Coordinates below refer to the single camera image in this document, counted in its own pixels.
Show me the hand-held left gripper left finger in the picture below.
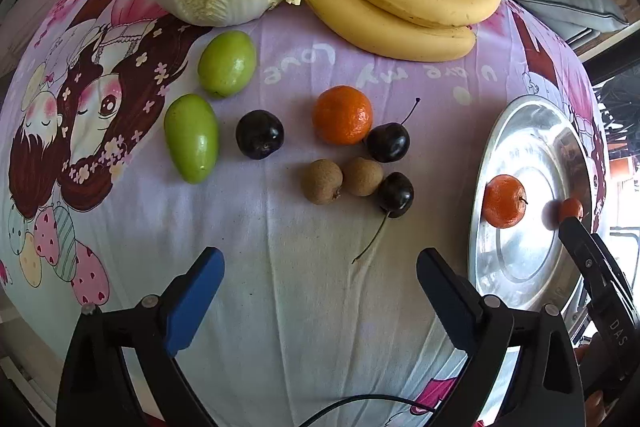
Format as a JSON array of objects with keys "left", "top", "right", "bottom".
[{"left": 56, "top": 246, "right": 226, "bottom": 427}]

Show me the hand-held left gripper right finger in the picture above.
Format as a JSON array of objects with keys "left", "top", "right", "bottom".
[{"left": 416, "top": 248, "right": 586, "bottom": 427}]

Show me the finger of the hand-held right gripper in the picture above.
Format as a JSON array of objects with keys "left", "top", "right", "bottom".
[{"left": 558, "top": 217, "right": 640, "bottom": 324}]

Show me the mandarin orange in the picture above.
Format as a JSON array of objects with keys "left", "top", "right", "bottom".
[
  {"left": 482, "top": 174, "right": 529, "bottom": 229},
  {"left": 312, "top": 85, "right": 375, "bottom": 146}
]

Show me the dark cherry with stem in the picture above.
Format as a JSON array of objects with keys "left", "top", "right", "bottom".
[
  {"left": 364, "top": 98, "right": 421, "bottom": 164},
  {"left": 351, "top": 172, "right": 415, "bottom": 265}
]

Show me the round metal plate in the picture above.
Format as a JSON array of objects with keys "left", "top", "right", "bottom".
[{"left": 467, "top": 95, "right": 604, "bottom": 338}]

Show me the long green jujube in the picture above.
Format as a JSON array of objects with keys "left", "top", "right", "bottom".
[{"left": 164, "top": 93, "right": 220, "bottom": 184}]

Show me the stemless dark cherry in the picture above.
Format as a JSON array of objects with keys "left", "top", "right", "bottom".
[{"left": 235, "top": 109, "right": 285, "bottom": 160}]

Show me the person's right hand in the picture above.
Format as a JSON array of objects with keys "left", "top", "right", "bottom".
[{"left": 585, "top": 388, "right": 610, "bottom": 427}]

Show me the cartoon printed bedsheet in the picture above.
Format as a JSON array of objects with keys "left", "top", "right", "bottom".
[{"left": 0, "top": 0, "right": 615, "bottom": 427}]

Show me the brown longan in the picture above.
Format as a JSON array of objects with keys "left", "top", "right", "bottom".
[
  {"left": 342, "top": 156, "right": 385, "bottom": 198},
  {"left": 302, "top": 159, "right": 345, "bottom": 206}
]

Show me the round green jujube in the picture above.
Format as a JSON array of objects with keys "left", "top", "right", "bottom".
[{"left": 197, "top": 30, "right": 258, "bottom": 98}]

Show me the black cable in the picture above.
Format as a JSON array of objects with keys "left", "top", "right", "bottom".
[{"left": 299, "top": 394, "right": 437, "bottom": 427}]

